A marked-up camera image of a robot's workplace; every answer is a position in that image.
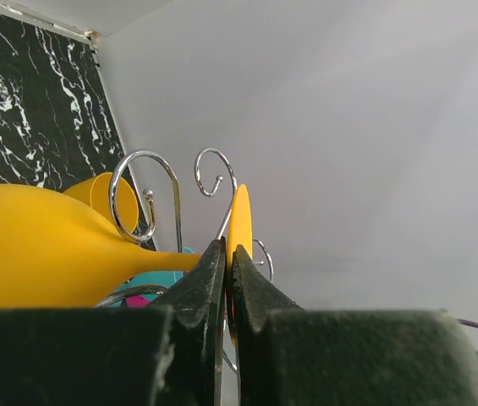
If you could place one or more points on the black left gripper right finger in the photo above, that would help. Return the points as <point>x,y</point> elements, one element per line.
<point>291,356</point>

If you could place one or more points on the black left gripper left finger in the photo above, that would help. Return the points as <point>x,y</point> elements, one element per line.
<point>167,353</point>

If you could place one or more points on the orange wine glass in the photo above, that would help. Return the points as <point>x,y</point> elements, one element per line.
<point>57,252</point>
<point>94,192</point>

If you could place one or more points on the magenta wine glass right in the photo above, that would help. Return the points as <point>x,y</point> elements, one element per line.
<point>137,301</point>

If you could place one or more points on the blue wine glass back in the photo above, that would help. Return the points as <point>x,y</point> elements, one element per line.
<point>149,284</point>

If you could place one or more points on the orange wine glass on rack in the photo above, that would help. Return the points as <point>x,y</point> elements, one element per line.
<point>94,192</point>

